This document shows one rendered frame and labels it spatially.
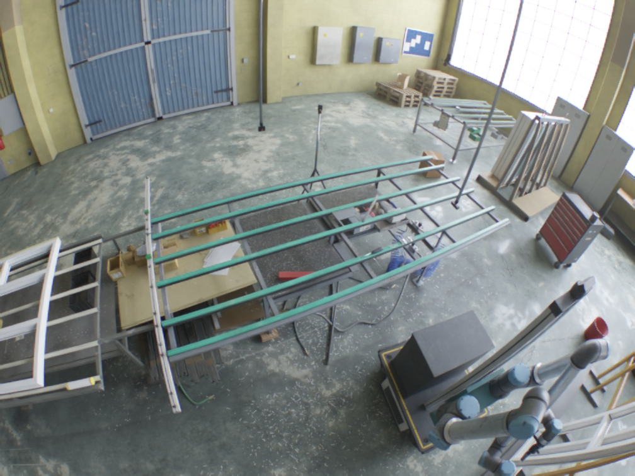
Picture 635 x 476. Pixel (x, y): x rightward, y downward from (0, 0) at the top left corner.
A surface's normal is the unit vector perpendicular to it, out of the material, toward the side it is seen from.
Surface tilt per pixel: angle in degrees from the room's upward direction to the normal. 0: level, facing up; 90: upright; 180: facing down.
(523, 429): 82
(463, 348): 0
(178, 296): 0
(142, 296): 0
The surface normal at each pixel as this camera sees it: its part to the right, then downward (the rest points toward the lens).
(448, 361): 0.07, -0.70
